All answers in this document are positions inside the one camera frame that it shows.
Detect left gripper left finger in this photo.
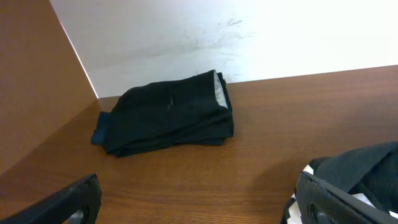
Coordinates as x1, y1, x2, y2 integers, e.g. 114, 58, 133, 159
1, 174, 102, 224

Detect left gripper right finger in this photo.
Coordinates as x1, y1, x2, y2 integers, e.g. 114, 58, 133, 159
296, 172, 397, 224

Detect dark green Nike t-shirt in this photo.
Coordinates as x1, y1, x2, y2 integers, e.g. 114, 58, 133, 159
281, 141, 398, 224

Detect folded black clothes stack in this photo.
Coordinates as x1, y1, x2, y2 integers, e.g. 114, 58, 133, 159
91, 70, 234, 157

